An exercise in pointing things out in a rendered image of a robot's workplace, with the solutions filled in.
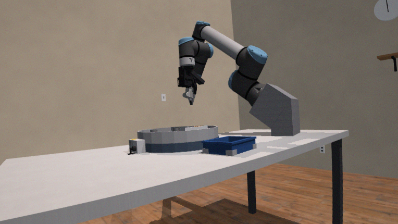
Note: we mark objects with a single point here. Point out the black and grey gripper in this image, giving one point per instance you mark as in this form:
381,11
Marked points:
188,82

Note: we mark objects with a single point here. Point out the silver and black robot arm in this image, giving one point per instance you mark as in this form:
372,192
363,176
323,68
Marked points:
250,59

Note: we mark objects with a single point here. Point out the blue crate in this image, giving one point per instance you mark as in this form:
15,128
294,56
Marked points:
229,145

